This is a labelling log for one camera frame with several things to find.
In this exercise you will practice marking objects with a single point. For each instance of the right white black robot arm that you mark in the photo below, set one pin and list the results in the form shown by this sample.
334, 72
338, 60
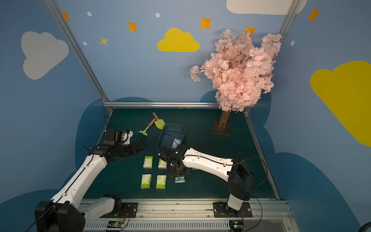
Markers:
235, 172

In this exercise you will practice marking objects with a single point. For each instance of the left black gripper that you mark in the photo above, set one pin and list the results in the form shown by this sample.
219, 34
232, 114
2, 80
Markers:
132, 147

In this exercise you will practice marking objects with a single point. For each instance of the pink cherry blossom tree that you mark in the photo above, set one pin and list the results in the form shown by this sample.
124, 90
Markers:
239, 71

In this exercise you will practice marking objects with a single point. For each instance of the right green circuit board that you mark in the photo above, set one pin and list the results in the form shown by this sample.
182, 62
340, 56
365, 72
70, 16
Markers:
236, 226

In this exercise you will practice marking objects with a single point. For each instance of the blue plastic storage box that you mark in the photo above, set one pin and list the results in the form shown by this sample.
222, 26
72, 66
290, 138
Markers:
170, 132

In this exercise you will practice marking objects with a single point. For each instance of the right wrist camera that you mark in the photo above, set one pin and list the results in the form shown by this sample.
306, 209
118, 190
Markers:
166, 155

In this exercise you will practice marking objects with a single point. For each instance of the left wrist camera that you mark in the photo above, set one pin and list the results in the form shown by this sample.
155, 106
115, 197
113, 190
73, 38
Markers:
117, 137

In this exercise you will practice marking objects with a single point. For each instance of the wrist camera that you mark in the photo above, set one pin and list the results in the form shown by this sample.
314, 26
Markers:
166, 155
117, 137

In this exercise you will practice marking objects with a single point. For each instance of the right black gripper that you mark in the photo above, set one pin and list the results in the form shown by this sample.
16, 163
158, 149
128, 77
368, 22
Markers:
179, 172

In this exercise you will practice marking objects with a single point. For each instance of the aluminium rail frame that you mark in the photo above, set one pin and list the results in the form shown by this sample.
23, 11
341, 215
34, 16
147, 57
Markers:
165, 215

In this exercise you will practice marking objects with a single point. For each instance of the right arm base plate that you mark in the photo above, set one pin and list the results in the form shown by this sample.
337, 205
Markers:
222, 210

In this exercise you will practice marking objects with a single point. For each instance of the left green circuit board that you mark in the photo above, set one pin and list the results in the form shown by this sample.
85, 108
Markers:
115, 225

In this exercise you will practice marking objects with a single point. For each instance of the green pocket tissue pack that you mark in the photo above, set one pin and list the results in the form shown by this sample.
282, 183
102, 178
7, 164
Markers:
148, 162

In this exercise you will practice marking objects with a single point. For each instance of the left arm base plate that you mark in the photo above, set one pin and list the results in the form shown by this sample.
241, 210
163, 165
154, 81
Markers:
127, 210

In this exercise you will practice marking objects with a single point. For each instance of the green toy rake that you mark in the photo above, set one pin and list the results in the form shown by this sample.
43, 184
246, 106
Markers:
144, 132

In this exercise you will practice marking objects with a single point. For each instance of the green circuit board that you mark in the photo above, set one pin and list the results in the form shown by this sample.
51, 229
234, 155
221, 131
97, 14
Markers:
236, 226
115, 225

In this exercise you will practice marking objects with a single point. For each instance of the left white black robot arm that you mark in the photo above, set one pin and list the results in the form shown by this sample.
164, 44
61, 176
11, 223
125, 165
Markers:
62, 213

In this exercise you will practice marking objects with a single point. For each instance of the blue tissue pack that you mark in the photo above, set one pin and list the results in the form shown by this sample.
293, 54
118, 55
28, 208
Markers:
180, 180
176, 143

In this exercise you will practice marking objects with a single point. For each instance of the green toy shovel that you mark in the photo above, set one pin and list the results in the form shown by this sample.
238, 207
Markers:
160, 123

